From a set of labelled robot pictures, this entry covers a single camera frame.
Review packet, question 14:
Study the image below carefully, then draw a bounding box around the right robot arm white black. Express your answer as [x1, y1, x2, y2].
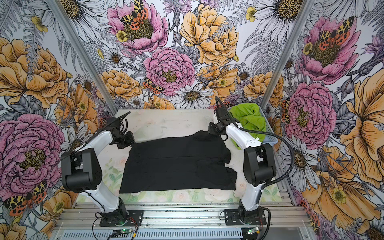
[209, 106, 277, 225]

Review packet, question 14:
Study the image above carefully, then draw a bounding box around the white vented cable duct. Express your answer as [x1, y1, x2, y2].
[57, 228, 243, 240]

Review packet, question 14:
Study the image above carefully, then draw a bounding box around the left aluminium corner post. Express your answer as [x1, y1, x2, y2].
[47, 1, 119, 116]

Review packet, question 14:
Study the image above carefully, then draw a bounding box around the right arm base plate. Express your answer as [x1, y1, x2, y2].
[224, 208, 267, 226]

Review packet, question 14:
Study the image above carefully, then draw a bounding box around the right aluminium corner post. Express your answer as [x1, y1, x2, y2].
[260, 0, 316, 110]

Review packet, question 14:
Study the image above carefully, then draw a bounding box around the lime green towel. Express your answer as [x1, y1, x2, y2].
[229, 103, 267, 132]

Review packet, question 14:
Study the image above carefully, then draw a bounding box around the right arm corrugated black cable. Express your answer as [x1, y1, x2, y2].
[214, 95, 296, 240]

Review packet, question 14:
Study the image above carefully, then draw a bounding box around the aluminium rail frame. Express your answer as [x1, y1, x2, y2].
[56, 202, 310, 230]

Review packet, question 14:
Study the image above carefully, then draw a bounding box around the aluminium corner post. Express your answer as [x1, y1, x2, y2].
[260, 0, 316, 110]
[47, 1, 119, 116]

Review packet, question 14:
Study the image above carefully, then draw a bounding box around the black garment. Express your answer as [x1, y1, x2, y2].
[119, 131, 237, 194]

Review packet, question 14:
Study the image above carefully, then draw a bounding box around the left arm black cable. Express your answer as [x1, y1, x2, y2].
[59, 111, 132, 211]

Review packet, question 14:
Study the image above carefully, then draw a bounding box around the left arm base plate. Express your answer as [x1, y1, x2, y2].
[99, 210, 144, 227]

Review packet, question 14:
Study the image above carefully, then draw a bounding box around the light blue plastic basket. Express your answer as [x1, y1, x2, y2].
[227, 105, 279, 147]

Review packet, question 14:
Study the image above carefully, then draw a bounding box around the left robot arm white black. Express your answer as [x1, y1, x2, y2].
[61, 113, 135, 226]

